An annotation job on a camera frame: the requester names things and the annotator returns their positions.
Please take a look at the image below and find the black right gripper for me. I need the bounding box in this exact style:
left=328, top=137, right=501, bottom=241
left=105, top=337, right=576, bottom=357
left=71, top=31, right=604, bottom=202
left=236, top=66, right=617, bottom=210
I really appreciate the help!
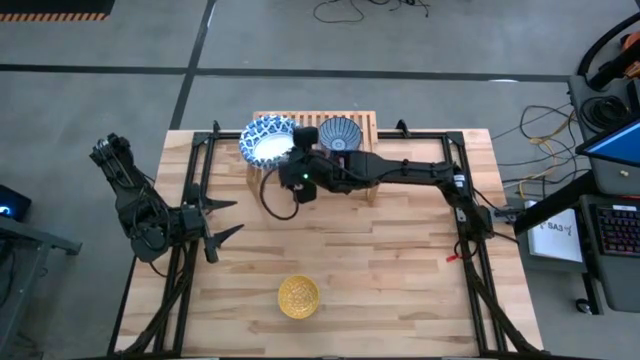
left=277, top=126, right=321, bottom=205

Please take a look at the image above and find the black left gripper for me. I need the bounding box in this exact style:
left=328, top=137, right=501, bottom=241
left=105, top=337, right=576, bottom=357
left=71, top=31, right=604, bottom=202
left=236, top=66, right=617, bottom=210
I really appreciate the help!
left=179, top=196, right=246, bottom=265

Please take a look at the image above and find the white bowl blue patterned rim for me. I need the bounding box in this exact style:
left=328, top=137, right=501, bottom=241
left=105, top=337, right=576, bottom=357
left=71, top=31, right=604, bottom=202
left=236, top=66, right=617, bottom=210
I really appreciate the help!
left=238, top=114, right=300, bottom=170

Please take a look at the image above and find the blue radial-line bowl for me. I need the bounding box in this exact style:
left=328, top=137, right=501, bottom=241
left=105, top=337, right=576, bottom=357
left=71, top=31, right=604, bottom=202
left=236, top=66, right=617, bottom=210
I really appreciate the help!
left=318, top=116, right=363, bottom=153

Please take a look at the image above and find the wooden slatted shelf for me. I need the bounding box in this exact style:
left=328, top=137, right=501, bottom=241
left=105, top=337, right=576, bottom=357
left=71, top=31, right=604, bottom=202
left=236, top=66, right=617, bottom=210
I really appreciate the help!
left=246, top=110, right=381, bottom=205

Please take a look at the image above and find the yellow-inside blue diamond bowl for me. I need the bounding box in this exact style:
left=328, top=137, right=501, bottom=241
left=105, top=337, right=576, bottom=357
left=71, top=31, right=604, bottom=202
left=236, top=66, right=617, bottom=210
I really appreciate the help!
left=277, top=274, right=321, bottom=320

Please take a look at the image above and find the grey side table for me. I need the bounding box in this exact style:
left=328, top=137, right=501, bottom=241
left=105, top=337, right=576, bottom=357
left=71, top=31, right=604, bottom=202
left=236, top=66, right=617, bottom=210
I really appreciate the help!
left=0, top=214, right=84, bottom=359

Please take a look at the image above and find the black device blue light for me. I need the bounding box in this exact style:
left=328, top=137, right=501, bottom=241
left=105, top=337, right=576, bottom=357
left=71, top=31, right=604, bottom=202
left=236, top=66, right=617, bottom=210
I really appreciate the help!
left=0, top=183, right=32, bottom=222

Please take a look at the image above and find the white paper sheet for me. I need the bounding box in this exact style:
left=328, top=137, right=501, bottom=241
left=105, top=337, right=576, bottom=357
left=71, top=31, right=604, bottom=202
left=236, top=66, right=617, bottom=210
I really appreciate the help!
left=527, top=216, right=585, bottom=265

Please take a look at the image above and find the black hazard-striped mat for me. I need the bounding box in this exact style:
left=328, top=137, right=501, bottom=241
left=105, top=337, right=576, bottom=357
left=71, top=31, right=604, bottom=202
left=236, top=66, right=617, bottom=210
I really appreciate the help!
left=0, top=0, right=117, bottom=23

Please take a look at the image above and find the laptop with blue screen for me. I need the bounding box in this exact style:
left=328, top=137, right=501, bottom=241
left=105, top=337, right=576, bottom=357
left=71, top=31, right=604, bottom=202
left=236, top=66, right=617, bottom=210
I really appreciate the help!
left=574, top=118, right=640, bottom=196

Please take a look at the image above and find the black backlit keyboard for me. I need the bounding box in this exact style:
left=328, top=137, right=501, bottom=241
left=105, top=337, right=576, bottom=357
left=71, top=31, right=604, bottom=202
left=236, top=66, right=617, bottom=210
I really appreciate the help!
left=592, top=203, right=640, bottom=259

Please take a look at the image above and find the orange and black tool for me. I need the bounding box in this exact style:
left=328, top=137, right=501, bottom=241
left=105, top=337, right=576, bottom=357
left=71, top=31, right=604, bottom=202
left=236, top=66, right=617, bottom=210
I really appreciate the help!
left=587, top=30, right=640, bottom=92

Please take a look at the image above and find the black curved tube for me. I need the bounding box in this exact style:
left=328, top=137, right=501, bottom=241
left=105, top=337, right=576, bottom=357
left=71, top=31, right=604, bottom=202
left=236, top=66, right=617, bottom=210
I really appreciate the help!
left=576, top=10, right=640, bottom=76

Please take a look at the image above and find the grey workstation desk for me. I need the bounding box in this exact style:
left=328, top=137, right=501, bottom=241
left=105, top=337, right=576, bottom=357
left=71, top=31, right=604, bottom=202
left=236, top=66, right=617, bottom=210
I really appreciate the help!
left=514, top=74, right=640, bottom=316

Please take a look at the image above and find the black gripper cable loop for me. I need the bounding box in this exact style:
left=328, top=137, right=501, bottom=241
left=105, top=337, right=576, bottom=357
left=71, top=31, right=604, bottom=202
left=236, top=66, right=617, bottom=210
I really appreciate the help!
left=258, top=167, right=301, bottom=222

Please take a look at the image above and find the black metal table frame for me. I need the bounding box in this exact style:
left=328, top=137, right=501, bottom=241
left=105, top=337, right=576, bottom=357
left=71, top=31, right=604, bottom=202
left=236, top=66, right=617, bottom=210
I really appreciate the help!
left=107, top=119, right=546, bottom=359

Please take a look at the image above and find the thin black floor cable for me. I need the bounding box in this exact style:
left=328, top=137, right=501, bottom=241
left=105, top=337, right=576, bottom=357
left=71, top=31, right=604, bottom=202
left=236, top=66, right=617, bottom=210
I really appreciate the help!
left=312, top=0, right=431, bottom=25

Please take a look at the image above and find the black floor cable tangle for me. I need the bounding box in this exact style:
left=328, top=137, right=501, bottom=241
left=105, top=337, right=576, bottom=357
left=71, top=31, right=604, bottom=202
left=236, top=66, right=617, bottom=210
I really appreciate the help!
left=499, top=102, right=589, bottom=199

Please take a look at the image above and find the yellow floor cable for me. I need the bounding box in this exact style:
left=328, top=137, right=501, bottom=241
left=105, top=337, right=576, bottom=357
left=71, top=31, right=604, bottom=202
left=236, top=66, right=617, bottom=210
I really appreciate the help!
left=517, top=137, right=576, bottom=199

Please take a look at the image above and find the coiled black cable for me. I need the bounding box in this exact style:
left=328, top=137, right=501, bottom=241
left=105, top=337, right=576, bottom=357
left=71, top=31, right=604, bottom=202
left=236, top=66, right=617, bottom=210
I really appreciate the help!
left=579, top=94, right=632, bottom=132

